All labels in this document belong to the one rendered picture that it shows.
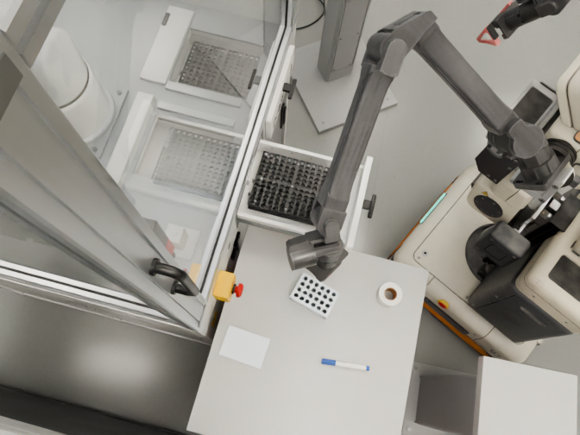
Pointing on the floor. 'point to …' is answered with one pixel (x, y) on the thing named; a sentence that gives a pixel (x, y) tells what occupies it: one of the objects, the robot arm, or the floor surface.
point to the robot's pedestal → (490, 400)
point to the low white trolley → (312, 349)
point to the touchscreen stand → (334, 66)
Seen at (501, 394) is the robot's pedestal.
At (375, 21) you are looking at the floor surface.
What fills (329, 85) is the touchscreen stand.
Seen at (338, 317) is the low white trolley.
